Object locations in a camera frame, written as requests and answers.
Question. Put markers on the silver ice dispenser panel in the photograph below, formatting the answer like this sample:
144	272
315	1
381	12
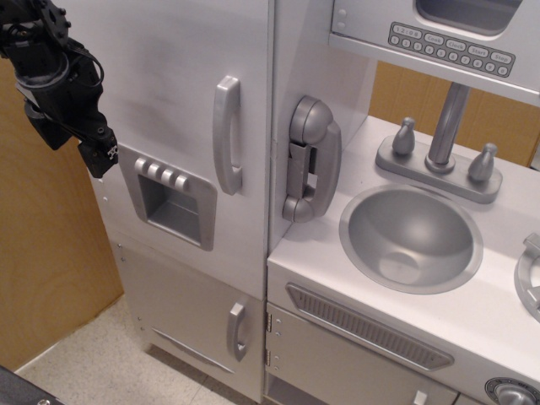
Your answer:
169	198

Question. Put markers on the silver round sink bowl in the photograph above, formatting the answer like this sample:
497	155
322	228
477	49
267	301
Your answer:
410	239

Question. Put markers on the white toy kitchen cabinet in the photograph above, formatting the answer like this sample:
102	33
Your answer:
489	325

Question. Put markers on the right faucet knob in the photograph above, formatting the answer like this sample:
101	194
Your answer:
482	167

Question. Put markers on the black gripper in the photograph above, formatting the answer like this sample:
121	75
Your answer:
62	87

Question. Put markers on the toy microwave with keypad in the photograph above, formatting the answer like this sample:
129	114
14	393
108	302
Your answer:
487	45

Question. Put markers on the grey vent grille panel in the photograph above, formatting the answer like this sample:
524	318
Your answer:
369	330

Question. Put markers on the silver faucet spout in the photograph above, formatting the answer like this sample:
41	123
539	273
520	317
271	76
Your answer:
438	159

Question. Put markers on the silver fridge door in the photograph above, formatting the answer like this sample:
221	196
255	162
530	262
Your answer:
163	61

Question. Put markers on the silver oven dial knob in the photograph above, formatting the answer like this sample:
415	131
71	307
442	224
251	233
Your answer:
507	391

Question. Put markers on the faucet knob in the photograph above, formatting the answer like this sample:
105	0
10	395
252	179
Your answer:
482	167
404	141

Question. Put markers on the silver lower freezer handle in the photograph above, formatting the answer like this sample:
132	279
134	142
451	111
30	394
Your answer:
235	344

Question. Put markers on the left faucet knob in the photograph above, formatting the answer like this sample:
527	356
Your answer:
404	141

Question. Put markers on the grey toy wall phone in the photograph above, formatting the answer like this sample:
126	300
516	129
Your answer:
315	149

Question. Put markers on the brown wooden board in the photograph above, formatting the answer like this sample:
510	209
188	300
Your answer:
57	269

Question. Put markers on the dark grey case corner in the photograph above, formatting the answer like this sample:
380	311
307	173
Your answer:
17	390

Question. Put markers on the silver lower freezer door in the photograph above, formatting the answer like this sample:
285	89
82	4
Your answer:
185	313

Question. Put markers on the white oven door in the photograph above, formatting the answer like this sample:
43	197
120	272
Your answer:
310	365

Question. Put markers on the silver fridge handle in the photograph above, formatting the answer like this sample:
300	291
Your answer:
226	103

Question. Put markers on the grey faucet base plate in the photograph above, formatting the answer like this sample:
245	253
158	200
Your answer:
457	181

